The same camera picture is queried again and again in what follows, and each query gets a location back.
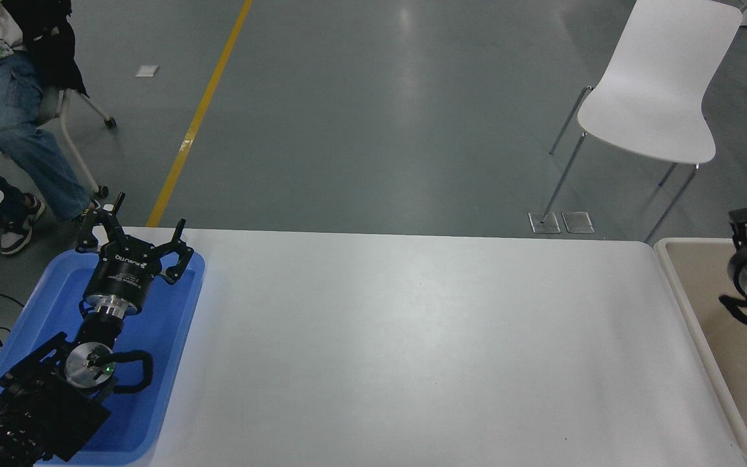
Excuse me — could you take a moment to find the large pale plastic bin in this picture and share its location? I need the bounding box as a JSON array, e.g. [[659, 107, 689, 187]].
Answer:
[[654, 237, 747, 467]]

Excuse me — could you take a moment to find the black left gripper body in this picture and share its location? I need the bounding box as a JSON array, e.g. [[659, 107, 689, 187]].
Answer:
[[84, 245, 163, 311]]

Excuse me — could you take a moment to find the person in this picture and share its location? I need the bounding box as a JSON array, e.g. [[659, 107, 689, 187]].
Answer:
[[0, 0, 100, 256]]

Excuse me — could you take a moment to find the black jacket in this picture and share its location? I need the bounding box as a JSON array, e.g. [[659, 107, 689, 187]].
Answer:
[[3, 0, 88, 98]]

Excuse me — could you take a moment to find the white swivel chair with casters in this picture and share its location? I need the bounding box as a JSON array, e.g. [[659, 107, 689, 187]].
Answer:
[[35, 88, 117, 200]]

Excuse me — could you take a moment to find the blue plastic tray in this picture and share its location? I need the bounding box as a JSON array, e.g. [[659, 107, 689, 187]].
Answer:
[[0, 251, 206, 466]]

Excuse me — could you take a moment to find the white chair with metal legs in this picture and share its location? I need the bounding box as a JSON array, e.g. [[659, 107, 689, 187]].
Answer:
[[541, 0, 744, 243]]

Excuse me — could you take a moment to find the square metal floor plate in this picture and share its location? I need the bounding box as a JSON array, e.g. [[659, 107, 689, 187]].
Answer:
[[562, 211, 595, 234], [528, 212, 561, 234]]

